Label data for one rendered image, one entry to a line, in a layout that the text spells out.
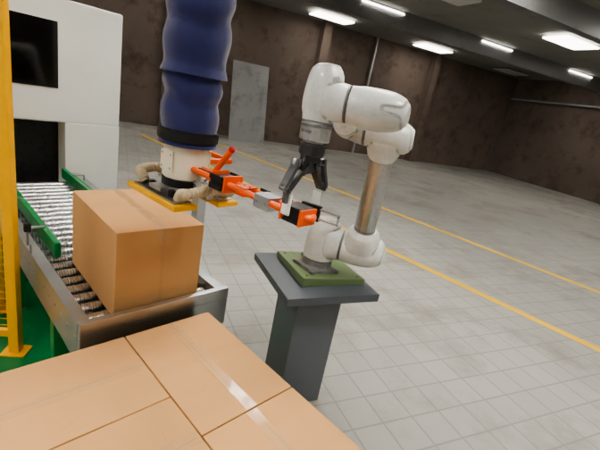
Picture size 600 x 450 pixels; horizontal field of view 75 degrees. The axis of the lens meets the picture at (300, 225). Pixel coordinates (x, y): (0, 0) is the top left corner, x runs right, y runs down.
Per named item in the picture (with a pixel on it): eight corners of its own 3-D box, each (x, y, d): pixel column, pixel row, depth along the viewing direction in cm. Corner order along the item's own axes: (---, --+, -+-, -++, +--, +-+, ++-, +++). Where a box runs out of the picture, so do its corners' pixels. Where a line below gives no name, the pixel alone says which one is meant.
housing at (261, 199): (251, 205, 125) (253, 192, 124) (266, 204, 130) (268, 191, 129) (266, 212, 121) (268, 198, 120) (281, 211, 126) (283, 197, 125)
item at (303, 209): (278, 218, 117) (280, 202, 116) (294, 215, 123) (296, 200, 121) (298, 228, 112) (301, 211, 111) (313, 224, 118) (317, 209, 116)
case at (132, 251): (72, 262, 208) (72, 190, 196) (145, 252, 236) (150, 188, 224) (112, 319, 169) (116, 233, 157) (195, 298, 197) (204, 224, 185)
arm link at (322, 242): (306, 248, 211) (315, 210, 206) (339, 258, 207) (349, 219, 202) (298, 256, 196) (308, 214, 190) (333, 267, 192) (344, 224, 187)
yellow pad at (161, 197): (126, 185, 155) (127, 173, 154) (150, 184, 163) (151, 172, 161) (173, 212, 135) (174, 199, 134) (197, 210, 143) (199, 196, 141)
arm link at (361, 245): (342, 247, 208) (383, 259, 204) (335, 266, 196) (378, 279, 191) (371, 106, 163) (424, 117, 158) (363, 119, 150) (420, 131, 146)
